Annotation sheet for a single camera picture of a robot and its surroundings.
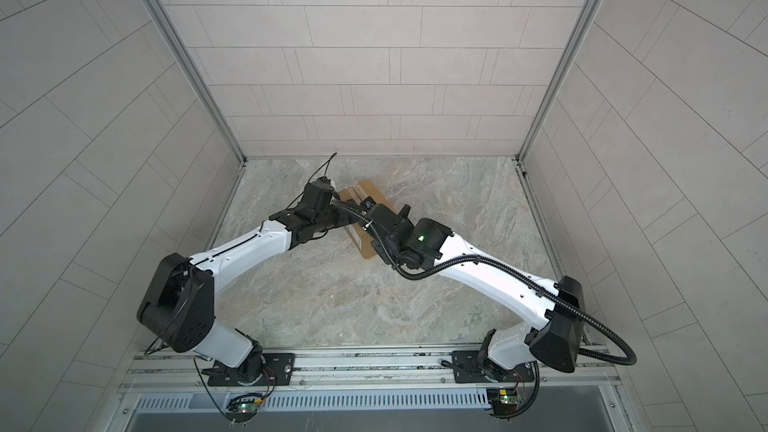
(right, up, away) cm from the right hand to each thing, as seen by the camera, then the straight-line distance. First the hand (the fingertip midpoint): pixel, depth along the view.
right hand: (387, 238), depth 74 cm
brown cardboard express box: (-8, +11, +15) cm, 20 cm away
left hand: (-9, +6, +13) cm, 17 cm away
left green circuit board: (-30, -35, -10) cm, 47 cm away
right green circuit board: (+27, -36, -6) cm, 46 cm away
